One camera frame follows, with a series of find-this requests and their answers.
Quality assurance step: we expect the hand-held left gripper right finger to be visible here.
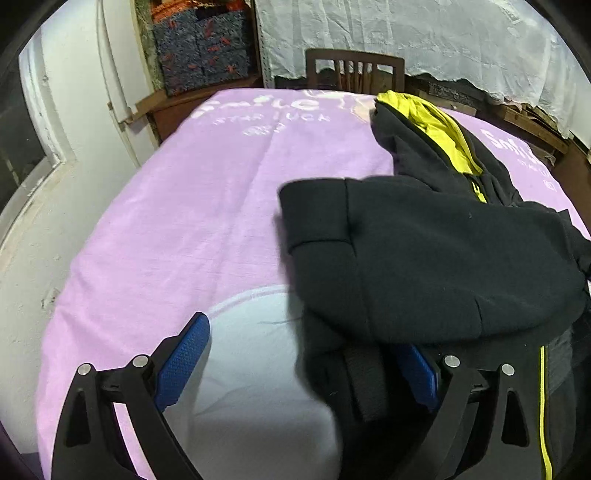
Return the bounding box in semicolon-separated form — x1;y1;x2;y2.
398;344;551;480

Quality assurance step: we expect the stack of dark patterned boxes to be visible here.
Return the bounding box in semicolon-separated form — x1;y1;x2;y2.
150;9;252;95

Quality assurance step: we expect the dark wooden chair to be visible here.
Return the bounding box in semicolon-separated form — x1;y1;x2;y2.
305;47;407;93

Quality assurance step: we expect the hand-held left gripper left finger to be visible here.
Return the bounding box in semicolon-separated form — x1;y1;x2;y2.
51;311;211;480

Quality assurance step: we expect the brown wooden cabinet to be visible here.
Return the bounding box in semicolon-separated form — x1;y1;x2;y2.
119;74;265;145

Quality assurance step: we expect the white lace cloth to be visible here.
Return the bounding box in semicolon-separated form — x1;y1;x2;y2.
254;0;591;139

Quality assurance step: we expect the purple printed blanket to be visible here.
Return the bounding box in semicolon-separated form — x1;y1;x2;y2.
34;88;591;480

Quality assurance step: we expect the window with metal frame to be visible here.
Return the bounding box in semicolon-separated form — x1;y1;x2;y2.
0;25;77;217

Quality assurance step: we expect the black jacket with yellow zipper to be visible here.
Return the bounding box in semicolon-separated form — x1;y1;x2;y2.
278;90;591;480

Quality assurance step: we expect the green speckled board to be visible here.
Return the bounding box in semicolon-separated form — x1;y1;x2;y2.
134;0;167;93

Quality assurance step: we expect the white board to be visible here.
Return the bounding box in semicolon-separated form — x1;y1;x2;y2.
95;0;160;162

